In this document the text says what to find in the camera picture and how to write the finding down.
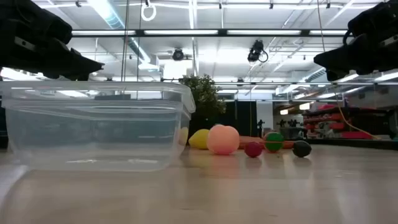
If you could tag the round black overhead camera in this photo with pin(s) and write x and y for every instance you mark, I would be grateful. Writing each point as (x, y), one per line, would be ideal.
(178, 54)

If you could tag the silver ceiling duct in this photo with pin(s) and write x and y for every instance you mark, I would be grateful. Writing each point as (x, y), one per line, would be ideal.
(317, 74)
(110, 18)

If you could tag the dark toy grape with stem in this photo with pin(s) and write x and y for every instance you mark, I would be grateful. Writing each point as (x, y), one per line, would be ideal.
(301, 149)

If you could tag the orange toy carrot green top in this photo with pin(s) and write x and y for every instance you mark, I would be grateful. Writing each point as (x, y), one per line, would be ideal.
(273, 144)

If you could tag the clear plastic tupperware container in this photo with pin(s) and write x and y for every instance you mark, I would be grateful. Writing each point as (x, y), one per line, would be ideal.
(93, 140)

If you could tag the black room divider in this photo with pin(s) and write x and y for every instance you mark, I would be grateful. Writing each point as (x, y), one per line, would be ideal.
(242, 118)

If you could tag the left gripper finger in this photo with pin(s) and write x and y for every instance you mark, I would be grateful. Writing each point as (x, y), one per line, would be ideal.
(56, 60)
(74, 76)

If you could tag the peach toy fruit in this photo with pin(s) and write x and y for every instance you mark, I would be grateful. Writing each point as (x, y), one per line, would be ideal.
(223, 140)

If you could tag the red storage shelf rack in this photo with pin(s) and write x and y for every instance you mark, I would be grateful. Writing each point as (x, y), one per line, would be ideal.
(335, 126)

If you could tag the overhead LED light bar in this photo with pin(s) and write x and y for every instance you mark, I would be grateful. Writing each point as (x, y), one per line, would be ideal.
(180, 32)

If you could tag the yellow toy lemon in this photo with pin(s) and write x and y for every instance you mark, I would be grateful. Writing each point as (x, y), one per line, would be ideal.
(199, 140)

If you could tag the small red toy cherry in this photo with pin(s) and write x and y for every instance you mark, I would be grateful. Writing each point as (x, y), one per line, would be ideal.
(253, 149)

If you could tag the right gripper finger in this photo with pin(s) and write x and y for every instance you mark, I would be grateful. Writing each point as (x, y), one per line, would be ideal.
(357, 57)
(335, 76)

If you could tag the artificial green shrub plant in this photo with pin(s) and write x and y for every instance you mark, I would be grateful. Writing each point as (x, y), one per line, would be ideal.
(203, 93)

